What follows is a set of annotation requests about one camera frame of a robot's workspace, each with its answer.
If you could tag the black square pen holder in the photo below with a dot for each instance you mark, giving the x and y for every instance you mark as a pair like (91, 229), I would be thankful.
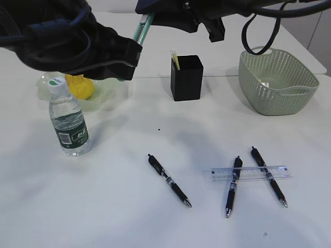
(186, 82)

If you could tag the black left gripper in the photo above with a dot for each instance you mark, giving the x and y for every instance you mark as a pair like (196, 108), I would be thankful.
(73, 42)

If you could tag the clear plastic ruler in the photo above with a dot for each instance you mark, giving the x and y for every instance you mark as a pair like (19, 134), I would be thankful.
(246, 173)

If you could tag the green wavy glass plate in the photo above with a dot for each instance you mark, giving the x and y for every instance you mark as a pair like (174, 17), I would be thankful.
(108, 94)

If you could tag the teal utility knife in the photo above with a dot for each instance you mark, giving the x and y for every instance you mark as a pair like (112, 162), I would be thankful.
(143, 27)

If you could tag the clear water bottle green label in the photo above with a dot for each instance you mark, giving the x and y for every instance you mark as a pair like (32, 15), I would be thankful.
(67, 119)

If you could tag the green woven plastic basket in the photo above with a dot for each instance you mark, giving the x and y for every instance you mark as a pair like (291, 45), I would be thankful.
(291, 83)

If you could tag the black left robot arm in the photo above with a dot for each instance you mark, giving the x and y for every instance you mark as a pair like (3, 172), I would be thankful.
(13, 14)

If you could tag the black pen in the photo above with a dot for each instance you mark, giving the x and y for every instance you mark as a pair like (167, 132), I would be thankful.
(232, 189)
(274, 185)
(169, 180)

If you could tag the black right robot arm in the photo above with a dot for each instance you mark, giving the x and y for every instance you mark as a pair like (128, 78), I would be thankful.
(273, 9)

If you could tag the yellow pear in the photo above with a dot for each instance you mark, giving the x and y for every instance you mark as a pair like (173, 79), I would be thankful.
(81, 87)

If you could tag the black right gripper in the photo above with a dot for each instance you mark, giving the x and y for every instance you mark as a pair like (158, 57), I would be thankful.
(185, 16)

